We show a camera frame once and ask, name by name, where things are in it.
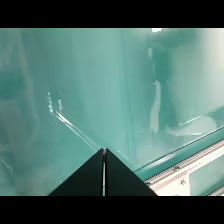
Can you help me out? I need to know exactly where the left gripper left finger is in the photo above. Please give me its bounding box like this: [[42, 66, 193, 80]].
[[49, 148, 104, 197]]

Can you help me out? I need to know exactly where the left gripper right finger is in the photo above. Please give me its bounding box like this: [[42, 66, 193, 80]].
[[105, 148, 158, 197]]

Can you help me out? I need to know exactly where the silver frame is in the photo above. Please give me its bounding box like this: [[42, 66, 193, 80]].
[[144, 139, 224, 197]]

